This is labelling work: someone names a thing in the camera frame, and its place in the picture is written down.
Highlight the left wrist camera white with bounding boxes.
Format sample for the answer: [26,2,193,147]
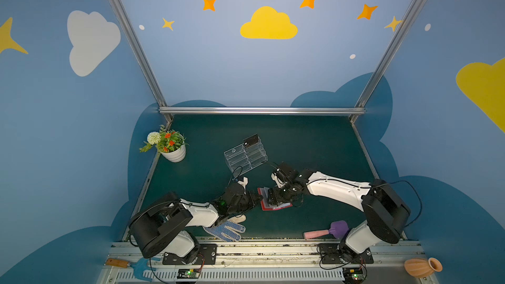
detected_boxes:
[237,176,249,190]

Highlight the purple pink toy shovel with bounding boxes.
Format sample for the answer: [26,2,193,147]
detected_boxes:
[303,220,349,239]

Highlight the white pot with flowers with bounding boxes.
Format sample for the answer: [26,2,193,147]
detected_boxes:
[139,125,186,163]

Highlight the right green circuit board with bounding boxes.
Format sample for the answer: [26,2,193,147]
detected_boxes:
[342,268,367,284]

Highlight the clear acrylic card organizer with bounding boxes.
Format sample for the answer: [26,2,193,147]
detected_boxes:
[224,137,268,178]

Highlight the dark credit card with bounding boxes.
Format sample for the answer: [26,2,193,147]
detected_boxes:
[243,134,260,149]

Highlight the red card holder wallet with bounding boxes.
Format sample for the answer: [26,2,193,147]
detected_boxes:
[257,187,293,211]

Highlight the green circuit board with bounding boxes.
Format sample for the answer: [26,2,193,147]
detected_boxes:
[342,268,367,284]
[177,269,201,280]

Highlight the left green circuit board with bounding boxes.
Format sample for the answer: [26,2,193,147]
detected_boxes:
[177,269,201,280]

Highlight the terracotta clay vase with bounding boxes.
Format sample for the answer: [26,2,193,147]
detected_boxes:
[404,258,443,278]

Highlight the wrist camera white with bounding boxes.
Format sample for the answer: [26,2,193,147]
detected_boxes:
[237,176,249,190]
[271,173,285,188]

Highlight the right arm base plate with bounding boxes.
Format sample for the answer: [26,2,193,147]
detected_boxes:
[317,243,374,264]

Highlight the aluminium rail frame front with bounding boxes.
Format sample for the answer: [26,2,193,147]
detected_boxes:
[96,236,439,284]

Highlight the diagonal aluminium post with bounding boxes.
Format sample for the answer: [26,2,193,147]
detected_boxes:
[108,0,173,124]
[350,0,427,125]

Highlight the right diagonal aluminium post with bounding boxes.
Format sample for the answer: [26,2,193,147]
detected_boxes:
[350,0,427,125]

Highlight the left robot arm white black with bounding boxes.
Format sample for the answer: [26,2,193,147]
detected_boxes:
[128,178,263,263]

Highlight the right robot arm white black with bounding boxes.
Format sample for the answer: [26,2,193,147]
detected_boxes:
[268,163,411,262]

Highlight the blue fork wooden handle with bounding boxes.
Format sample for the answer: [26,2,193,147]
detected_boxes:
[105,258,155,282]

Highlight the blue dotted work glove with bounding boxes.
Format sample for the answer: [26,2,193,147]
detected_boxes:
[203,214,246,242]

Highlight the horizontal aluminium back bar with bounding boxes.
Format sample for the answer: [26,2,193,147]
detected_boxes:
[159,106,366,116]

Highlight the left diagonal aluminium post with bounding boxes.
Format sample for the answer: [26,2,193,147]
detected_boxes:
[108,0,173,124]

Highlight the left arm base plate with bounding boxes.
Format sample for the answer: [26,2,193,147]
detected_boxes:
[163,244,217,265]

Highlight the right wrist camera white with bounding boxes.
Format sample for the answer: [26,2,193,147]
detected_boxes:
[271,173,285,188]

